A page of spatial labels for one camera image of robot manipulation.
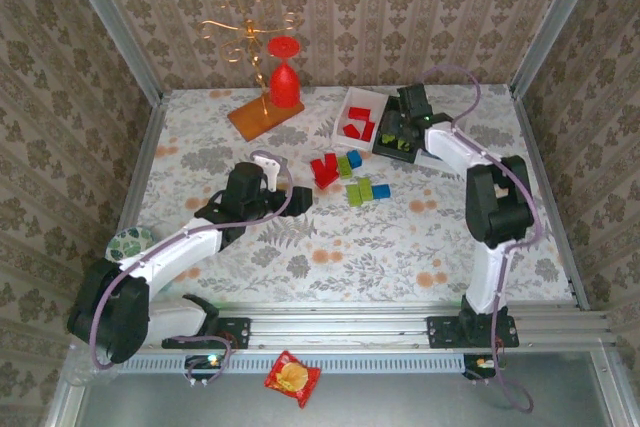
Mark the green lego brick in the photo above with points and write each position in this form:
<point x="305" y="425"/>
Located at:
<point x="344" y="167"/>
<point x="353" y="195"/>
<point x="365" y="189"/>
<point x="386" y="137"/>
<point x="401" y="145"/>

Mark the small red lego brick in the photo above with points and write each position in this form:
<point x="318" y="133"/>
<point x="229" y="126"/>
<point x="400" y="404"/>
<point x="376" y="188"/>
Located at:
<point x="351" y="131"/>

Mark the leaf pattern plate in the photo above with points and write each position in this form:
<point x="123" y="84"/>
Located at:
<point x="127" y="244"/>

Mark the aluminium frame post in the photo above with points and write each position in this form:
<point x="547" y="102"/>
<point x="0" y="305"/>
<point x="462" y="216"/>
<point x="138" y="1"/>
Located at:
<point x="113" y="22"/>
<point x="556" y="22"/>

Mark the aluminium table side rail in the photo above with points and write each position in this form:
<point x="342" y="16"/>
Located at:
<point x="143" y="147"/>
<point x="531" y="147"/>

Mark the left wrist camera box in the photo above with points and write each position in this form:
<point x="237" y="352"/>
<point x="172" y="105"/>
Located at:
<point x="267" y="167"/>

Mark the clear plastic cup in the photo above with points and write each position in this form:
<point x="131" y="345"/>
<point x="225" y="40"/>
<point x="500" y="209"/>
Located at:
<point x="82" y="377"/>

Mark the black plastic bin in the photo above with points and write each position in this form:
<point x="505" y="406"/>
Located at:
<point x="395" y="154"/>

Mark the black controller board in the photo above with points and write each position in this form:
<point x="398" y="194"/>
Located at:
<point x="200" y="362"/>
<point x="475" y="364"/>

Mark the wide aluminium base rail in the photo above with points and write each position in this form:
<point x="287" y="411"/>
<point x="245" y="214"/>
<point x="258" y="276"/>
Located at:
<point x="340" y="329"/>

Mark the white plastic bin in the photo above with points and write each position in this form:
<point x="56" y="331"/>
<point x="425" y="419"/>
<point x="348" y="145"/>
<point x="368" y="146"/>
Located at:
<point x="345" y="112"/>
<point x="425" y="159"/>

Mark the red wine glass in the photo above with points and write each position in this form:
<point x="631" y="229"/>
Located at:
<point x="285" y="87"/>

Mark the blue lego brick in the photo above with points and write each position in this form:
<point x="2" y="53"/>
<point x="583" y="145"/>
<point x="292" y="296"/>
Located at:
<point x="381" y="191"/>
<point x="354" y="159"/>

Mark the red snack packet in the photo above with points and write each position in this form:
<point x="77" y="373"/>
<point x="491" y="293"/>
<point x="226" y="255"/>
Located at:
<point x="292" y="377"/>

